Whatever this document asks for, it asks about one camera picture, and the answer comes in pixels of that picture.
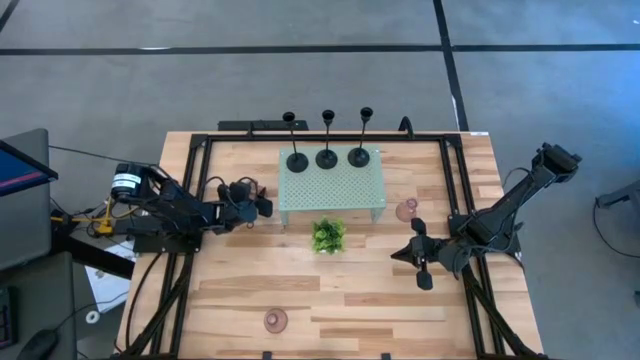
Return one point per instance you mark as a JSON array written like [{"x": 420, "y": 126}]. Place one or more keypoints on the grey desk panel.
[{"x": 25, "y": 225}]

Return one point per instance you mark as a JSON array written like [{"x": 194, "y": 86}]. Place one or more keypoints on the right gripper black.
[{"x": 430, "y": 255}]

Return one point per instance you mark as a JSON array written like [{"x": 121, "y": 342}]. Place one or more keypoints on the white tape roll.
[{"x": 87, "y": 317}]

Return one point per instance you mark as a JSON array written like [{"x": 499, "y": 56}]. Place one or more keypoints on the tall black candlestick holder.
[
  {"x": 326, "y": 160},
  {"x": 358, "y": 158},
  {"x": 297, "y": 163}
]

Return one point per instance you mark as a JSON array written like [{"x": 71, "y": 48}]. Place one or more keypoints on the black aluminium table frame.
[{"x": 425, "y": 137}]

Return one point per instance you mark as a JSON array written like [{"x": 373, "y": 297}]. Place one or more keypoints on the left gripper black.
[{"x": 240, "y": 207}]

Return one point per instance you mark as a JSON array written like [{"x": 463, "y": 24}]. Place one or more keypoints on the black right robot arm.
[{"x": 515, "y": 192}]

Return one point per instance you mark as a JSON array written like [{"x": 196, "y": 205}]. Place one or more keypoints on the black keyboard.
[{"x": 6, "y": 320}]

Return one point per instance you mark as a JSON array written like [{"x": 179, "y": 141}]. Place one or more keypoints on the white paper sheet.
[{"x": 107, "y": 292}]

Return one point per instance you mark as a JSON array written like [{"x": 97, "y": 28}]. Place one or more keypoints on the yellow clamp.
[{"x": 104, "y": 224}]

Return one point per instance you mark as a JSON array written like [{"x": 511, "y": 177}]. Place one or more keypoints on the white table sticker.
[{"x": 479, "y": 133}]

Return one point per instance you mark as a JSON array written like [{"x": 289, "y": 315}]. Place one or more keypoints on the black bar mount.
[{"x": 235, "y": 125}]

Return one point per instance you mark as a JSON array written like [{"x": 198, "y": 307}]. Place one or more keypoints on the black support beam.
[{"x": 90, "y": 255}]

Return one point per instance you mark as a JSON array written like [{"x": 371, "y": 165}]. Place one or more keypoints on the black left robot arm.
[{"x": 175, "y": 205}]

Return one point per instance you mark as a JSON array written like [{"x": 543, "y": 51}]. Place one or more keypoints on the black computer mouse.
[{"x": 37, "y": 346}]

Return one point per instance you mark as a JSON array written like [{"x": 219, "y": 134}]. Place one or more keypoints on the dark grey desk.
[{"x": 45, "y": 300}]

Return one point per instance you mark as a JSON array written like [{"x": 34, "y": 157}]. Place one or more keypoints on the grey chair leg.
[{"x": 622, "y": 195}]

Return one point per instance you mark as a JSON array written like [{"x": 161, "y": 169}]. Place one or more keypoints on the green plant in white pot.
[{"x": 328, "y": 235}]

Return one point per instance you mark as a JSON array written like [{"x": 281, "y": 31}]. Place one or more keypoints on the dark computer monitor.
[{"x": 20, "y": 172}]

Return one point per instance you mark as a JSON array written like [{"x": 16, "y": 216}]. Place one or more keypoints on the black arched bracket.
[{"x": 406, "y": 125}]

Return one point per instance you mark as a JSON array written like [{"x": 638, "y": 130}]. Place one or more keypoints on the green perforated metal shelf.
[{"x": 340, "y": 190}]

